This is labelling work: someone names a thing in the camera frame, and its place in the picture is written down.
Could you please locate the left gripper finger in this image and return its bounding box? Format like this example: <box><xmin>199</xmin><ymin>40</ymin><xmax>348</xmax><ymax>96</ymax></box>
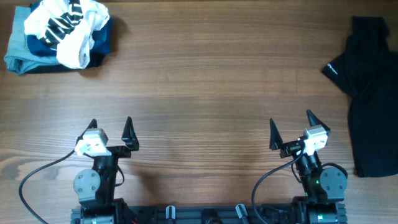
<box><xmin>76</xmin><ymin>119</ymin><xmax>98</xmax><ymax>143</ymax></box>
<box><xmin>121</xmin><ymin>116</ymin><xmax>139</xmax><ymax>151</ymax></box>

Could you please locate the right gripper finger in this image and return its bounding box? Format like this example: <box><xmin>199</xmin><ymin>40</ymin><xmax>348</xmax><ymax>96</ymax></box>
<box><xmin>269</xmin><ymin>118</ymin><xmax>283</xmax><ymax>151</ymax></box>
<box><xmin>306</xmin><ymin>110</ymin><xmax>331</xmax><ymax>132</ymax></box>

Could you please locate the black polo shirt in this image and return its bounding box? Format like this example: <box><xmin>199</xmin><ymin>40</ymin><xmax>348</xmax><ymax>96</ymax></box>
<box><xmin>322</xmin><ymin>16</ymin><xmax>397</xmax><ymax>177</ymax></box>

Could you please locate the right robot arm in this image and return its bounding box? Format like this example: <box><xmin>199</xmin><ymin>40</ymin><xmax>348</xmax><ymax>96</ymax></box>
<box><xmin>264</xmin><ymin>110</ymin><xmax>348</xmax><ymax>223</ymax></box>

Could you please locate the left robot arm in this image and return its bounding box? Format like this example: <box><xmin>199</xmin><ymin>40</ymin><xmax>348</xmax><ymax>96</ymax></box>
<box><xmin>71</xmin><ymin>117</ymin><xmax>139</xmax><ymax>223</ymax></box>

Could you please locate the dark blue folded garment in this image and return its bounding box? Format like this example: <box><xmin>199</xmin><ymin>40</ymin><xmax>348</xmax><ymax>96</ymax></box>
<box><xmin>26</xmin><ymin>0</ymin><xmax>113</xmax><ymax>68</ymax></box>

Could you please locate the light blue folded garment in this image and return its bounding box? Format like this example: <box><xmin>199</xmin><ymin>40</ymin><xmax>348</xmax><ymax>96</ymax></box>
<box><xmin>4</xmin><ymin>6</ymin><xmax>63</xmax><ymax>75</ymax></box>

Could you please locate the white shirt with black print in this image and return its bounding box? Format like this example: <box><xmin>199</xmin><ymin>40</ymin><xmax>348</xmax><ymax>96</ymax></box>
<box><xmin>24</xmin><ymin>0</ymin><xmax>111</xmax><ymax>70</ymax></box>

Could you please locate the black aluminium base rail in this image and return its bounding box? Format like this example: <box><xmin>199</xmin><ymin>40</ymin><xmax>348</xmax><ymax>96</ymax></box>
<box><xmin>70</xmin><ymin>203</ymin><xmax>348</xmax><ymax>224</ymax></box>

